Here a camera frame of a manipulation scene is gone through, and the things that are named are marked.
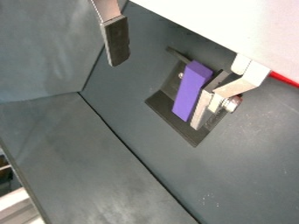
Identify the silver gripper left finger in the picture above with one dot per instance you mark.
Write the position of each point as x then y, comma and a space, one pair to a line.
114, 27

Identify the purple rectangular block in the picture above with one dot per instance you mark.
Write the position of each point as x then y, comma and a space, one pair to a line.
195, 76

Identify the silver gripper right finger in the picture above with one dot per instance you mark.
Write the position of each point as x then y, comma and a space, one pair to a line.
215, 95

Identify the red peg board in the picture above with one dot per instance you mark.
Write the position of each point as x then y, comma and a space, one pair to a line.
284, 79

